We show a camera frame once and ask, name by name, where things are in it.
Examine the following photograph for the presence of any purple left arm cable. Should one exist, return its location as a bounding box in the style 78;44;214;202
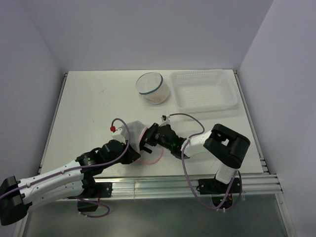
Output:
0;118;130;200

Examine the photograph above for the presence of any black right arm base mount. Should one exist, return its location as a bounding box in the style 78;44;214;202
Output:
196;178;242;209

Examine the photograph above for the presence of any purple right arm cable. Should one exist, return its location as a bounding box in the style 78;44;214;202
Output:
169;113;244;210

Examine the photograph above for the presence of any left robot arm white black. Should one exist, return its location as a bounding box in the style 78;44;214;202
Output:
0;140;140;226

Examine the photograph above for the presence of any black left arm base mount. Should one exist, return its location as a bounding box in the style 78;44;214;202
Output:
77;182;113;216

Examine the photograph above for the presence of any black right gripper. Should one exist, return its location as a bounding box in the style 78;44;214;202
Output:
137;122;172;151

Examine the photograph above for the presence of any beige bra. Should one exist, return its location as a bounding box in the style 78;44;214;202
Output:
143;74;171;104

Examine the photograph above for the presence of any black bra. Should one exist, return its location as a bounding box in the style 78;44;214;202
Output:
139;128;154;154

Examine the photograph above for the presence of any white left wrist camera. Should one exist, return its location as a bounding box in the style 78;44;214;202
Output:
112;126;126;141

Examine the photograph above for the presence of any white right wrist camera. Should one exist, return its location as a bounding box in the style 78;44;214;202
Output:
160;115;170;126

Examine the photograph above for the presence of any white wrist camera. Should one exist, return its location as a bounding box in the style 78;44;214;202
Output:
160;115;170;126
112;126;126;141

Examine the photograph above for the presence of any pink trimmed mesh laundry bag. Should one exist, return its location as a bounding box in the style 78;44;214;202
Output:
126;120;164;165

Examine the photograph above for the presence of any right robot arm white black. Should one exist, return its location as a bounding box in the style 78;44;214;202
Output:
140;123;250;193

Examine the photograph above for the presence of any aluminium frame rail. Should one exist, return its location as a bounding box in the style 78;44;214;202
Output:
22;172;283;203

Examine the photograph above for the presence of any grey trimmed mesh laundry bag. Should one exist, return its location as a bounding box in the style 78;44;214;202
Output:
135;72;171;106

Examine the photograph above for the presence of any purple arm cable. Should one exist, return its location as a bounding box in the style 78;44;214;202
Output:
0;118;130;200
169;113;244;210

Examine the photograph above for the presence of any white perforated plastic basket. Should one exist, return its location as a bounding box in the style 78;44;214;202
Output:
169;69;238;113

